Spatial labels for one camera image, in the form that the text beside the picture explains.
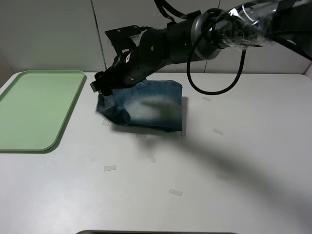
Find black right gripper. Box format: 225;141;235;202
90;25;156;96

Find children's blue denim shorts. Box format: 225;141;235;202
96;80;183;132

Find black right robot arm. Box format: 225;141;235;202
91;0;312;96

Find clear tape strip near shorts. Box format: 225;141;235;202
102;118;110;126

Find light green plastic tray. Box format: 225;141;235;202
0;71;85;152

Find clear tape strip lower left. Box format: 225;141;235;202
103;165;116;172

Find clear tape strip bottom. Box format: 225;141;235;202
169;189;183;196

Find black right camera cable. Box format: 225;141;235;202
186;14;246;96

